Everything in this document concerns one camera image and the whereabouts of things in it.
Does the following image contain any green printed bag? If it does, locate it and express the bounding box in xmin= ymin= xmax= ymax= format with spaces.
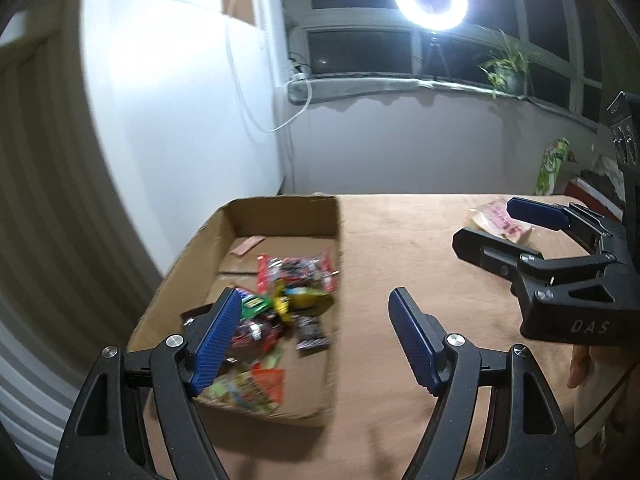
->
xmin=535 ymin=137 xmax=571 ymax=196

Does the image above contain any clear pink print snack packet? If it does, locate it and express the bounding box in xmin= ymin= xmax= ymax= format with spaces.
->
xmin=469 ymin=200 xmax=535 ymax=245

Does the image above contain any white cabinet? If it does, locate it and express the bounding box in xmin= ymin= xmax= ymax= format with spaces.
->
xmin=80 ymin=0 xmax=287 ymax=281

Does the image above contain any pink paper slip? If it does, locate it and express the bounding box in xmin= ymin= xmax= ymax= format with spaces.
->
xmin=231 ymin=236 xmax=266 ymax=257

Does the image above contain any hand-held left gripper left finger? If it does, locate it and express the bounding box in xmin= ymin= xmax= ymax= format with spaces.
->
xmin=52 ymin=287 xmax=243 ymax=480

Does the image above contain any white power adapter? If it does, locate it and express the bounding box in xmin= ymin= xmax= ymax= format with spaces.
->
xmin=287 ymin=52 xmax=312 ymax=82

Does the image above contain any dark red box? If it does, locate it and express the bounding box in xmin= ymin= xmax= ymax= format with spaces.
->
xmin=565 ymin=172 xmax=627 ymax=222

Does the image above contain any thin black cable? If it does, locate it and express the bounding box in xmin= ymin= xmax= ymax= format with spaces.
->
xmin=575 ymin=372 xmax=632 ymax=437

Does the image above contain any orange red snack packet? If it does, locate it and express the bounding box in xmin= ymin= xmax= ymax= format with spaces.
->
xmin=249 ymin=366 xmax=287 ymax=414

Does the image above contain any white ribbed radiator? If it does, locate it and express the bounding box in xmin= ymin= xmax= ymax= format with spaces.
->
xmin=0 ymin=35 xmax=167 ymax=413

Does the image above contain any cardboard box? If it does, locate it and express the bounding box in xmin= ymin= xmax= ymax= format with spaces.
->
xmin=126 ymin=194 xmax=343 ymax=428

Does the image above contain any dark red clear snack packet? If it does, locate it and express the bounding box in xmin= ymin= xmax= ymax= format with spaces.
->
xmin=229 ymin=310 xmax=287 ymax=357

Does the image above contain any yellow snack packet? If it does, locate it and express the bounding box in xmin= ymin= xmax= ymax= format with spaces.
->
xmin=272 ymin=284 xmax=334 ymax=322

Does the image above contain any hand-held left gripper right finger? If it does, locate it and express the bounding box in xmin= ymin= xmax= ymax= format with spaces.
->
xmin=388 ymin=287 xmax=581 ymax=480

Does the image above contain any dark green snack packet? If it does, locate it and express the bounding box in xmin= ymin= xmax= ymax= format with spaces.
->
xmin=239 ymin=289 xmax=274 ymax=317

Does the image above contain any white cable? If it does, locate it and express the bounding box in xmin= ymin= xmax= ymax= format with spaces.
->
xmin=226 ymin=0 xmax=314 ymax=134

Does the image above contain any grey windowsill cover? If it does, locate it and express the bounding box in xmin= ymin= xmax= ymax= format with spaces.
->
xmin=287 ymin=76 xmax=601 ymax=134

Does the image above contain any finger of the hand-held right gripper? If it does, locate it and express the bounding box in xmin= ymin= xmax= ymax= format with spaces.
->
xmin=506 ymin=197 xmax=625 ymax=256
xmin=452 ymin=227 xmax=620 ymax=297

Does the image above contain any light green snack packet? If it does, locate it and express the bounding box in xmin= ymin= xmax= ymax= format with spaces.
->
xmin=209 ymin=370 xmax=262 ymax=407

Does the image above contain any person's right hand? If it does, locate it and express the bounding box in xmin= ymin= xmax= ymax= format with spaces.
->
xmin=567 ymin=345 xmax=603 ymax=391

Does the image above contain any green potted plant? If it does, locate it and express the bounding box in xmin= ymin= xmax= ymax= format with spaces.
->
xmin=477 ymin=27 xmax=544 ymax=99

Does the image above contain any white window frame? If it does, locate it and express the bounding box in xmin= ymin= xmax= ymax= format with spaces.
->
xmin=279 ymin=0 xmax=617 ymax=128

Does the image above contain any brown chocolate bar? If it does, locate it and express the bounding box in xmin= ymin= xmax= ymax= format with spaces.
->
xmin=181 ymin=305 xmax=217 ymax=329
xmin=294 ymin=314 xmax=332 ymax=357

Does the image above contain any black tripod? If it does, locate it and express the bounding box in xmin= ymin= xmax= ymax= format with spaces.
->
xmin=421 ymin=30 xmax=452 ymax=82

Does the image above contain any person's right forearm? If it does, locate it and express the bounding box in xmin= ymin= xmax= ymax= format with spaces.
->
xmin=575 ymin=350 xmax=638 ymax=461

